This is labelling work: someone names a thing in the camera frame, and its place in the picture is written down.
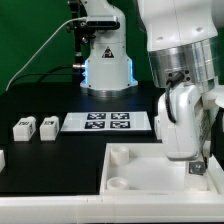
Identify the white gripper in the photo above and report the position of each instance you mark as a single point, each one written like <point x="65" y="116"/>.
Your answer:
<point x="184" y="139"/>

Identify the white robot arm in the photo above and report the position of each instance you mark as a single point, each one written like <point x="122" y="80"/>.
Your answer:
<point x="180" y="42"/>

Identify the white L-shaped obstacle fence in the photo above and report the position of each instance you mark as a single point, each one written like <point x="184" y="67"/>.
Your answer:
<point x="190" y="208"/>

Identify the white square tabletop part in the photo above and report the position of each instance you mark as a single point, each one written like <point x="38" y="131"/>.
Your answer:
<point x="143" y="169"/>

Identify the white part at left edge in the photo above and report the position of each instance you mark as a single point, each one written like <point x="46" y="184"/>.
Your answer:
<point x="2" y="160"/>

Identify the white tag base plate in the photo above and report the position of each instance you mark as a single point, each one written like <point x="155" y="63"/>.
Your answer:
<point x="106" y="121"/>

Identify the grey camera on stand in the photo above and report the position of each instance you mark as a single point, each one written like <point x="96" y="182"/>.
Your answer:
<point x="102" y="22"/>

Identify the black camera stand pole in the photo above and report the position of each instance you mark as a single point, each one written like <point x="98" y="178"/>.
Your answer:
<point x="74" y="27"/>

